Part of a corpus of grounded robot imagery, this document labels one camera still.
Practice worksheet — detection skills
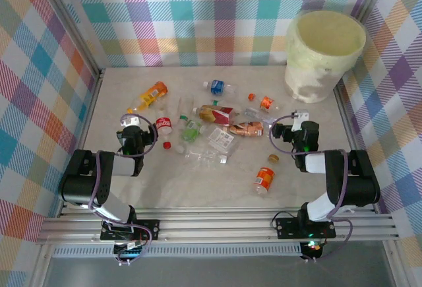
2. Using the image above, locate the red label cola bottle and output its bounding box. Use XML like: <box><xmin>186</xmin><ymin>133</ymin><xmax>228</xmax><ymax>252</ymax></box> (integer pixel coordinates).
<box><xmin>154</xmin><ymin>100</ymin><xmax>175</xmax><ymax>150</ymax></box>

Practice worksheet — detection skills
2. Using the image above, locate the plain clear plastic bottle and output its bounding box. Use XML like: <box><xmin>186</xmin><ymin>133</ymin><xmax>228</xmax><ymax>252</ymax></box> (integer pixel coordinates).
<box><xmin>243</xmin><ymin>108</ymin><xmax>278</xmax><ymax>127</ymax></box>

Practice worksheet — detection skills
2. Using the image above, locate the clear bottle orange cap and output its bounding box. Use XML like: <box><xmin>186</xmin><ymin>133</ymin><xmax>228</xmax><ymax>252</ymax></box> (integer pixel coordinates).
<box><xmin>247</xmin><ymin>92</ymin><xmax>283</xmax><ymax>115</ymax></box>

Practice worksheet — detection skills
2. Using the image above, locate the orange juice bottle yellow cap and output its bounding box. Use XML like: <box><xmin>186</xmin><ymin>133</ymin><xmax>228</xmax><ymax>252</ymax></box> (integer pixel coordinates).
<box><xmin>127</xmin><ymin>81</ymin><xmax>170</xmax><ymax>115</ymax></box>

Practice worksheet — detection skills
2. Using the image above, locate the copper brown label bottle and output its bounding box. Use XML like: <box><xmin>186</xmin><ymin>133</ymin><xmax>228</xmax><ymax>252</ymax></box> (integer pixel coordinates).
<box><xmin>227</xmin><ymin>120</ymin><xmax>266</xmax><ymax>139</ymax></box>

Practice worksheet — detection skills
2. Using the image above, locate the green label clear bottle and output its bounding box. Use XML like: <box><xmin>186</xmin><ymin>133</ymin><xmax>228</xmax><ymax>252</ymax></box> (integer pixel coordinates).
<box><xmin>175</xmin><ymin>119</ymin><xmax>206</xmax><ymax>154</ymax></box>

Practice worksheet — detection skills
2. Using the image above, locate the clear bottle green neck band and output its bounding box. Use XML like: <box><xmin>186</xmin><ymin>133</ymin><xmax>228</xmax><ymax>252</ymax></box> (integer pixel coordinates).
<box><xmin>177</xmin><ymin>96</ymin><xmax>196</xmax><ymax>127</ymax></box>
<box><xmin>210</xmin><ymin>99</ymin><xmax>239</xmax><ymax>111</ymax></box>

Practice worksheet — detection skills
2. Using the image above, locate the clear bottle white barcode label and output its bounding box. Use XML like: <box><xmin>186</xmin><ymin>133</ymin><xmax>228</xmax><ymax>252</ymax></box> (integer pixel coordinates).
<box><xmin>206</xmin><ymin>125</ymin><xmax>239</xmax><ymax>152</ymax></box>

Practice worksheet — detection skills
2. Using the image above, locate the blue label plastic bottle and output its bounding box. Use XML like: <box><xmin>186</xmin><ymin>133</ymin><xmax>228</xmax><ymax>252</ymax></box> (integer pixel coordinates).
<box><xmin>202</xmin><ymin>79</ymin><xmax>239</xmax><ymax>97</ymax></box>

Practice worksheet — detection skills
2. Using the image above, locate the cream plastic bin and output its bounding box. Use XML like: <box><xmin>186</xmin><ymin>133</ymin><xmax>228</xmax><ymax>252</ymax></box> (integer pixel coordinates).
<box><xmin>284</xmin><ymin>10</ymin><xmax>368</xmax><ymax>104</ymax></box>

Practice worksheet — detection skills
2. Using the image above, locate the right arm white wrist camera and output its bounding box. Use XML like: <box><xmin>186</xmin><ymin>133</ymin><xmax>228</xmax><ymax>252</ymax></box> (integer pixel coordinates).
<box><xmin>291</xmin><ymin>110</ymin><xmax>311</xmax><ymax>132</ymax></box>

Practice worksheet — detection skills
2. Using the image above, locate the arm white wrist camera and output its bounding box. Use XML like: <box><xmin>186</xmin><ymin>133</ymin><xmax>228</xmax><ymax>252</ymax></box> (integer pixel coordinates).
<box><xmin>291</xmin><ymin>110</ymin><xmax>311</xmax><ymax>132</ymax></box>
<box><xmin>119</xmin><ymin>115</ymin><xmax>142</xmax><ymax>128</ymax></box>

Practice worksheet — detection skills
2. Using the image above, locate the left arm white wrist camera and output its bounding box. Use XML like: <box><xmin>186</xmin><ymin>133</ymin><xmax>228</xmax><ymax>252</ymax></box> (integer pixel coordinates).
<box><xmin>119</xmin><ymin>115</ymin><xmax>142</xmax><ymax>128</ymax></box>

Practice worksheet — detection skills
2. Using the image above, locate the aluminium side rail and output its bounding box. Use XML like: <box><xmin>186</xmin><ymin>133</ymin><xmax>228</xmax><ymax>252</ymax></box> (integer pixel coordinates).
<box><xmin>55</xmin><ymin>69</ymin><xmax>107</xmax><ymax>218</ymax></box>
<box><xmin>332</xmin><ymin>79</ymin><xmax>380</xmax><ymax>214</ymax></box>

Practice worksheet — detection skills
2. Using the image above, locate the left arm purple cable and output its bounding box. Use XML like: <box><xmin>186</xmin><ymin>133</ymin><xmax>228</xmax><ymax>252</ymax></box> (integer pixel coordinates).
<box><xmin>87</xmin><ymin>112</ymin><xmax>158</xmax><ymax>267</ymax></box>

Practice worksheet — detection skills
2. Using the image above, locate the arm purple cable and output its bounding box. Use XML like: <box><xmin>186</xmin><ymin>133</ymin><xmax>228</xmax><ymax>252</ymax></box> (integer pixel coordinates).
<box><xmin>268</xmin><ymin>116</ymin><xmax>354</xmax><ymax>263</ymax></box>
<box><xmin>87</xmin><ymin>112</ymin><xmax>158</xmax><ymax>267</ymax></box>

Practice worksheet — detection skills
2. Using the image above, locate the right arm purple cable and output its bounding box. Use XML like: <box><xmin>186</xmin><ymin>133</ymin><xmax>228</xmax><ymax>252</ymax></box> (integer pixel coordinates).
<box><xmin>268</xmin><ymin>116</ymin><xmax>354</xmax><ymax>263</ymax></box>

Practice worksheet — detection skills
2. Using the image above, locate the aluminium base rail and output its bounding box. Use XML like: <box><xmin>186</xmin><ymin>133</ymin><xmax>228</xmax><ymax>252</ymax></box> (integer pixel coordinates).
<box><xmin>35</xmin><ymin>206</ymin><xmax>401</xmax><ymax>246</ymax></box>

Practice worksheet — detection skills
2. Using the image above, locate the grey slotted cable duct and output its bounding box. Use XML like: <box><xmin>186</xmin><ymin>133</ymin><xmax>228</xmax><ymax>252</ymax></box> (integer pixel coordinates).
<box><xmin>51</xmin><ymin>246</ymin><xmax>304</xmax><ymax>259</ymax></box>

